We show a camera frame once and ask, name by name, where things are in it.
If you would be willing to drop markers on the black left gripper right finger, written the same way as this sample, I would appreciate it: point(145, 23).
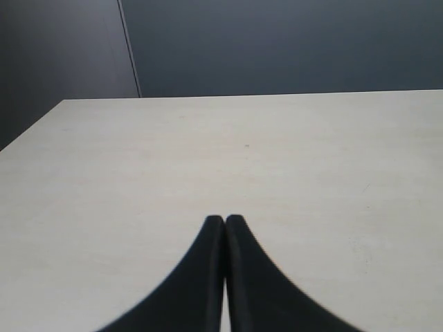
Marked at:
point(260, 296)

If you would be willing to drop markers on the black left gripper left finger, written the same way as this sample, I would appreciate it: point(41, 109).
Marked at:
point(191, 296)

